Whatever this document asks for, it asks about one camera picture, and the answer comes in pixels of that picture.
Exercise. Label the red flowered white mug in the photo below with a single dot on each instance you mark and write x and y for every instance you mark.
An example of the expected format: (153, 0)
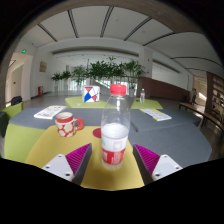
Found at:
(65, 126)

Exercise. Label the white printed magazine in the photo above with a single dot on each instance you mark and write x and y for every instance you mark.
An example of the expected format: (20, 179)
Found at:
(49, 112)

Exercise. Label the clear red-capped water bottle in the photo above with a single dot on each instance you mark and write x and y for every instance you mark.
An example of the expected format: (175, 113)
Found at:
(115, 136)

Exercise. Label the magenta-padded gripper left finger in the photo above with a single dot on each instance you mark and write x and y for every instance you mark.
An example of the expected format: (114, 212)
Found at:
(75, 160)

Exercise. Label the red floor cabinet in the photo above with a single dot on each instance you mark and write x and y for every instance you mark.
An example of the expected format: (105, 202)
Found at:
(40, 91)

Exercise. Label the small clear plastic bottle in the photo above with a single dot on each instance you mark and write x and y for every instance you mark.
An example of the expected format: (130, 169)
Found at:
(142, 96)

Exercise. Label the black chair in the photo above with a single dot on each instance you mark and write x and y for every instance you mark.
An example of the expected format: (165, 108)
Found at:
(16, 100)

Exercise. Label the white red blue cube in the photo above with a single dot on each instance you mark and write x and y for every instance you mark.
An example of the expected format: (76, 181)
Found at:
(90, 94)

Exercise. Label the framed wall picture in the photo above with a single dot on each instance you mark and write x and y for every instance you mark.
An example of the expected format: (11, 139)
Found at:
(43, 66)

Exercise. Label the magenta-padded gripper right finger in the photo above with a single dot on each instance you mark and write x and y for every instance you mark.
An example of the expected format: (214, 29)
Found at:
(150, 160)

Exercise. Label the flat round red coaster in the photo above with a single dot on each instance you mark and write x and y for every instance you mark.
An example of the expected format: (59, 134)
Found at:
(97, 133)

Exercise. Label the green exit sign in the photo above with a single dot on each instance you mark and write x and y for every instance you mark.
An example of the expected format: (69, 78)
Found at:
(23, 51)

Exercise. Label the yellow-edged white booklet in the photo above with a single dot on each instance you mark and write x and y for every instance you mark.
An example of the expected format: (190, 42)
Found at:
(156, 114)

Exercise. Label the wooden shelf unit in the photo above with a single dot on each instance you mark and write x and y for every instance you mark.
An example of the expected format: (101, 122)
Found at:
(216, 95)

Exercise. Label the green potted plants group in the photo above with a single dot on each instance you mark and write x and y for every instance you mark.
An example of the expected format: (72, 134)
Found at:
(100, 70)

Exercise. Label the long wooden bench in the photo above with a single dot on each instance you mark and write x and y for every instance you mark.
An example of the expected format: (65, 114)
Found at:
(203, 115)

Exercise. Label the person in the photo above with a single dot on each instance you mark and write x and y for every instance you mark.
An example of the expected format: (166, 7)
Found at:
(194, 96)

